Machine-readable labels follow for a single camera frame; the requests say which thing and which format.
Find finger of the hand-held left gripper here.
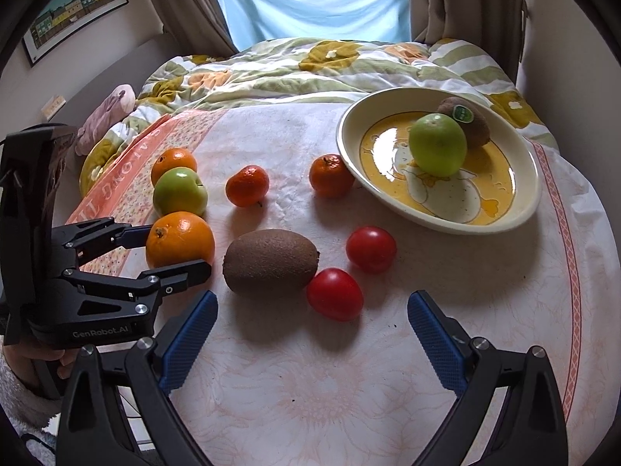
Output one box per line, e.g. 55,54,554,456
61,259,213,316
51,218,153,273

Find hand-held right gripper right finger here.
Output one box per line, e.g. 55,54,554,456
406,290,569,466

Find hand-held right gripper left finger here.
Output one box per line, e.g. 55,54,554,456
57,290,219,466

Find orange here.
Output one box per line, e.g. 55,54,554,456
146,211,215,277
151,148,198,186

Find green apple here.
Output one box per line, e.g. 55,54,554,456
408,113,468,177
153,167,208,218

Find brown kiwi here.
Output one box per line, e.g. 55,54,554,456
222,228,320,295

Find red tomato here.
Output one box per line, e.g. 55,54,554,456
306,268,364,322
346,226,397,274

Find cream and yellow bowl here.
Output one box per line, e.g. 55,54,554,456
337,88,543,235

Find tangerine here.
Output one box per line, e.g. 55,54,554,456
226,165,270,208
309,154,356,199

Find person's left forearm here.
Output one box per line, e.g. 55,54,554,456
0,352,64,452

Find person's left hand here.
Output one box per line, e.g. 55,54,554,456
2,342,81,382

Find white and orange tablecloth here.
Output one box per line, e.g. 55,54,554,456
65,94,617,466

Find kiwi with green sticker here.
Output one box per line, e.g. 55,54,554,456
435,96,492,149

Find floral striped quilt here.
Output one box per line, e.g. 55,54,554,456
78,38,561,200

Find brown curtain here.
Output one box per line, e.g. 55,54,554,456
405,0,522,44
133,0,238,56

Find light blue window cloth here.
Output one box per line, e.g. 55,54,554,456
213,0,413,52

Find framed wall picture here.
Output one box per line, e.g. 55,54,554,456
22,0,129,68

